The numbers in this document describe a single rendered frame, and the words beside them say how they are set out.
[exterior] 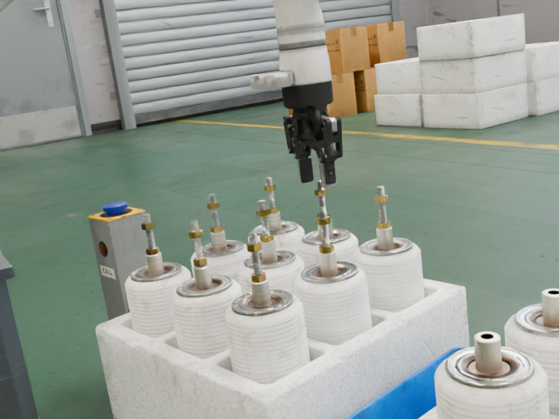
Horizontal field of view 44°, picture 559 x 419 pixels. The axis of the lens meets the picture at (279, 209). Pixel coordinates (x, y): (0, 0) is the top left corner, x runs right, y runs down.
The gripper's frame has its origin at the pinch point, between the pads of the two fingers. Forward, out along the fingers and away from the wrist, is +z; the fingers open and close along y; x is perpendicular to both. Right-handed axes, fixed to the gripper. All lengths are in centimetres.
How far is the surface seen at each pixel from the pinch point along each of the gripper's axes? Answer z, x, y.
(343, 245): 10.1, -0.5, -5.1
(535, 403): 11, 10, -52
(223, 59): -16, -199, 520
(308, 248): 10.2, 4.0, -2.2
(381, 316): 17.0, 2.0, -17.3
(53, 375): 35, 40, 39
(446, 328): 21.2, -7.6, -18.7
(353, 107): 27, -211, 322
